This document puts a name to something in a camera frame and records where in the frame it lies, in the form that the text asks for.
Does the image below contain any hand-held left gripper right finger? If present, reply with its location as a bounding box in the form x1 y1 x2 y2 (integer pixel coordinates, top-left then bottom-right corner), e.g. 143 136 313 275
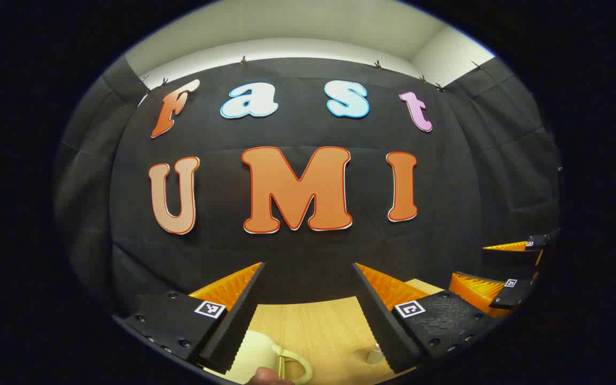
351 262 501 374

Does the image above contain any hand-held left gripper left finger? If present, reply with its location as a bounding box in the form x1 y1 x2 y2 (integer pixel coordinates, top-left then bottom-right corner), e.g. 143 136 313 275
120 261 266 374

